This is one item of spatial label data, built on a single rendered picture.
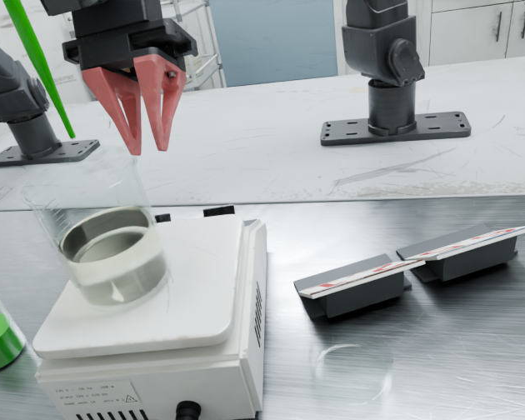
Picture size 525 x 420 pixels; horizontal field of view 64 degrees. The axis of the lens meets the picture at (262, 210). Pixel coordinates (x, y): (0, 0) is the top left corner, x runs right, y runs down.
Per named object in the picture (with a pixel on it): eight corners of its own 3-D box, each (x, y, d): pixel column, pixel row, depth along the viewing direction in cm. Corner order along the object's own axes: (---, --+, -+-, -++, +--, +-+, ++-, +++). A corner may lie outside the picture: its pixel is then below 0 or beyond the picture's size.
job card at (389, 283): (292, 283, 37) (287, 247, 35) (385, 256, 38) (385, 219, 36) (317, 334, 32) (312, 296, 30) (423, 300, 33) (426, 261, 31)
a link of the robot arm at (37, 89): (35, 78, 66) (40, 71, 71) (-25, 92, 65) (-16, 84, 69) (52, 117, 69) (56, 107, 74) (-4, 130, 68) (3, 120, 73)
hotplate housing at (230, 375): (149, 253, 45) (123, 190, 41) (269, 239, 43) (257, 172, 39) (60, 477, 26) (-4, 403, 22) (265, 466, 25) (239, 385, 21)
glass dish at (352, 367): (373, 336, 31) (373, 315, 30) (407, 402, 27) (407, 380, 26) (302, 353, 31) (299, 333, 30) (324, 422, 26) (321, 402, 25)
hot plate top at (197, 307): (102, 237, 34) (97, 228, 34) (246, 220, 33) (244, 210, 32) (30, 362, 24) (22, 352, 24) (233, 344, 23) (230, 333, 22)
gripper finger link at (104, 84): (170, 144, 34) (152, 27, 33) (92, 157, 35) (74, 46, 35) (199, 149, 41) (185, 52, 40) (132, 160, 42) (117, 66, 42)
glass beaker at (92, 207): (167, 316, 25) (117, 194, 20) (65, 327, 25) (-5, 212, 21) (185, 243, 31) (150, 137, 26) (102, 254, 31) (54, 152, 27)
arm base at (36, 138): (62, 117, 66) (85, 101, 72) (-38, 126, 71) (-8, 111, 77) (82, 162, 70) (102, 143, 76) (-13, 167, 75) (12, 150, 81)
